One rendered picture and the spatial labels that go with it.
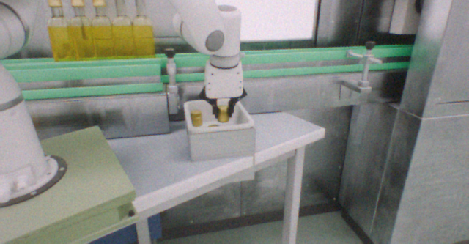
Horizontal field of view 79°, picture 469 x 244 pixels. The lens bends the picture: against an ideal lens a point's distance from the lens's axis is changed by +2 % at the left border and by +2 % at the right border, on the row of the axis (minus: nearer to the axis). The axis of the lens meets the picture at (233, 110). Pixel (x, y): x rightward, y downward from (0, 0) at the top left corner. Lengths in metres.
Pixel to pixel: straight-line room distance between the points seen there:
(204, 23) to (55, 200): 0.41
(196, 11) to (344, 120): 1.09
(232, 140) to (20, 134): 0.43
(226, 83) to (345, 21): 0.76
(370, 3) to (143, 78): 0.99
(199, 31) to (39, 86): 0.52
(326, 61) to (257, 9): 0.33
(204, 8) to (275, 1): 0.64
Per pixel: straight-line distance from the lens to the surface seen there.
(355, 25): 1.38
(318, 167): 1.54
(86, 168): 0.65
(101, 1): 0.97
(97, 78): 0.88
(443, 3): 1.14
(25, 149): 0.62
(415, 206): 1.41
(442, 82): 1.20
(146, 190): 0.67
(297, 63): 1.05
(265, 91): 1.01
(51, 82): 0.91
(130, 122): 0.88
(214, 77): 0.72
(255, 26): 1.14
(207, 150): 0.73
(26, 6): 0.64
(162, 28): 1.09
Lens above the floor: 1.13
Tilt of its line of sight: 21 degrees down
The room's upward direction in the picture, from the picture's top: straight up
